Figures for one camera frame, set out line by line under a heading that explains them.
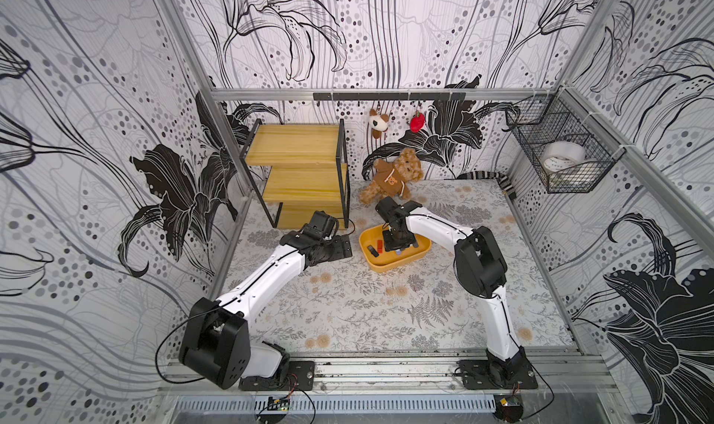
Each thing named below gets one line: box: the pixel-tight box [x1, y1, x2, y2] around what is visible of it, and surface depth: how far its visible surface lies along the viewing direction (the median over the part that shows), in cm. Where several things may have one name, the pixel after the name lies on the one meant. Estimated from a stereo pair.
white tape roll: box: [541, 140, 587, 173], surface depth 74 cm
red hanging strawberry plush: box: [409, 109, 425, 134], surface depth 97 cm
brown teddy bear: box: [358, 147, 424, 205], surface depth 110 cm
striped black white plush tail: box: [456, 171, 516, 199], surface depth 121 cm
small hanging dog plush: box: [369, 107, 390, 139], surface depth 95 cm
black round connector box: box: [493, 394, 524, 424], surface depth 71 cm
